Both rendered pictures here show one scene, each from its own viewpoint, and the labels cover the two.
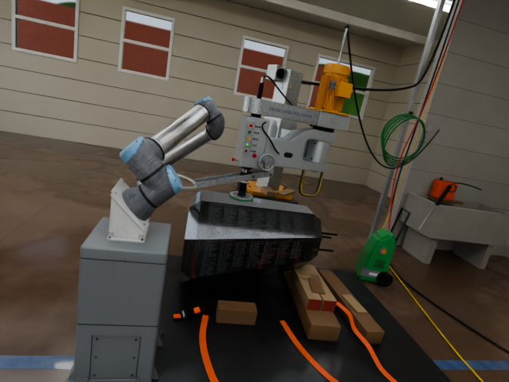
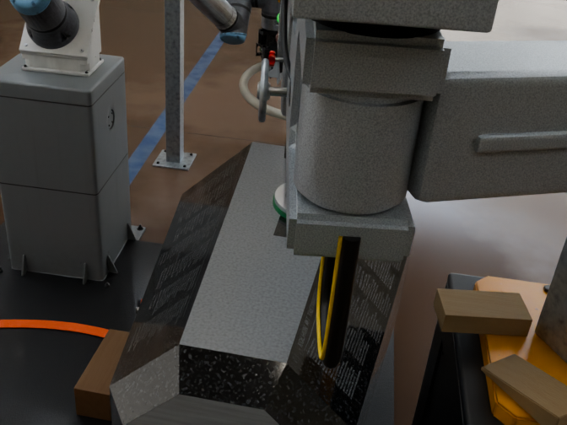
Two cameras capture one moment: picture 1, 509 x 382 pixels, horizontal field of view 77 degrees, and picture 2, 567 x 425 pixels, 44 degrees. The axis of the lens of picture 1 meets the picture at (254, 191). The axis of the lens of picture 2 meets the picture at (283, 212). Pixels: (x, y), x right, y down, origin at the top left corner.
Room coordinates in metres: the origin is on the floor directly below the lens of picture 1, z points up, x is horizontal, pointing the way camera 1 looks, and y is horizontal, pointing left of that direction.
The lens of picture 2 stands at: (3.20, -1.53, 1.80)
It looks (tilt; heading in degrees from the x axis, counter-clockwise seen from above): 31 degrees down; 108
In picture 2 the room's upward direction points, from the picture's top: 5 degrees clockwise
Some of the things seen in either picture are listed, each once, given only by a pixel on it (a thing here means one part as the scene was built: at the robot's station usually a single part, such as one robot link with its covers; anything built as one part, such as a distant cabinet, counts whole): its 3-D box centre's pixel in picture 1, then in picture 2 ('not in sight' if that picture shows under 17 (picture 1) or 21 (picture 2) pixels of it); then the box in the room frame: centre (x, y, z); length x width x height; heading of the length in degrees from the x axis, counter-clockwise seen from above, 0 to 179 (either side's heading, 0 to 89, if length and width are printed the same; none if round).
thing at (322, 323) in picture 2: (310, 180); (334, 279); (2.99, -0.51, 1.05); 0.23 x 0.03 x 0.32; 110
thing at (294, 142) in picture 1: (291, 151); (335, 95); (2.88, -0.26, 1.30); 0.74 x 0.23 x 0.49; 110
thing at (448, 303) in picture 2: (268, 191); (481, 312); (3.26, -0.14, 0.81); 0.20 x 0.10 x 0.05; 21
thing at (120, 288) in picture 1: (125, 302); (67, 165); (1.57, 0.60, 0.43); 0.50 x 0.50 x 0.85; 13
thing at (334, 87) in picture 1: (333, 89); not in sight; (2.97, -0.52, 1.90); 0.31 x 0.28 x 0.40; 20
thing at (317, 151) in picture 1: (317, 151); (356, 134); (2.99, -0.51, 1.34); 0.19 x 0.19 x 0.20
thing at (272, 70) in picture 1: (276, 73); not in sight; (3.50, 0.01, 2.00); 0.20 x 0.18 x 0.15; 13
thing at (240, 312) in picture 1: (235, 312); (110, 373); (2.16, -0.04, 0.07); 0.30 x 0.12 x 0.12; 100
